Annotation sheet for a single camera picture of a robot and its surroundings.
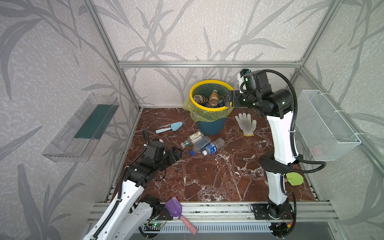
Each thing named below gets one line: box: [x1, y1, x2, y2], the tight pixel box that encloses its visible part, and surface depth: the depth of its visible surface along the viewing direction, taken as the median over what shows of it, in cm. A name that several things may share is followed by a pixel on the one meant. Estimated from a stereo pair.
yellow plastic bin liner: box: [183, 96, 234, 123], surface depth 86 cm
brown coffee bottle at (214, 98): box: [208, 89, 220, 107], surface depth 89 cm
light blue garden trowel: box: [155, 121, 183, 134], surface depth 110 cm
